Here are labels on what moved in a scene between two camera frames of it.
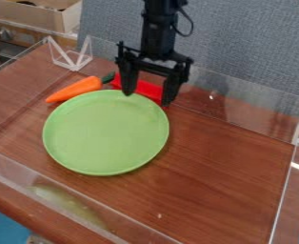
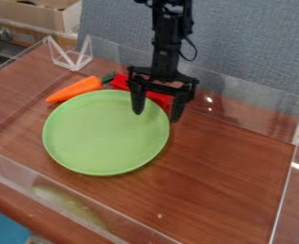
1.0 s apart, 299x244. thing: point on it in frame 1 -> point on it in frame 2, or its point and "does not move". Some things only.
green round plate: x=106 y=133 does not move
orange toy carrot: x=89 y=85 does not move
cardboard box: x=59 y=15 does not move
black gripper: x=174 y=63 -> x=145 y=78
